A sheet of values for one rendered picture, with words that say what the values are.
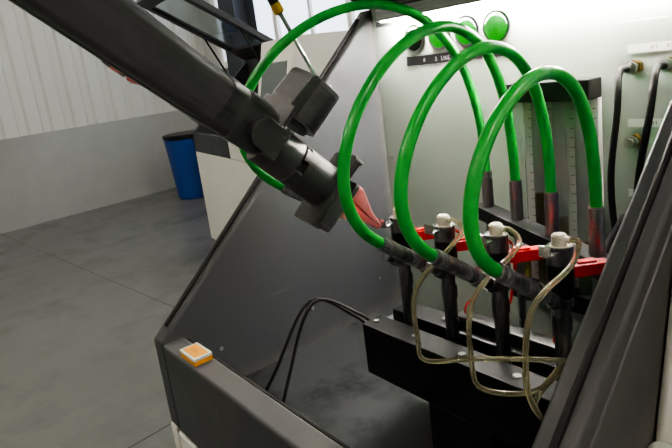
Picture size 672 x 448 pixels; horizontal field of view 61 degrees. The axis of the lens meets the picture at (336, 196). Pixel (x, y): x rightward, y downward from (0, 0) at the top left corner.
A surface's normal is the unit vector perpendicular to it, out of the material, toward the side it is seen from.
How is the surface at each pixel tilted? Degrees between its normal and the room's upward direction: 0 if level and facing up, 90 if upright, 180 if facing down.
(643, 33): 90
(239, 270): 90
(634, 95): 90
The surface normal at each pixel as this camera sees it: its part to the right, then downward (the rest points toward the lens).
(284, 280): 0.63, 0.10
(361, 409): -0.13, -0.97
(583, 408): -0.62, -0.55
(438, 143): -0.77, 0.24
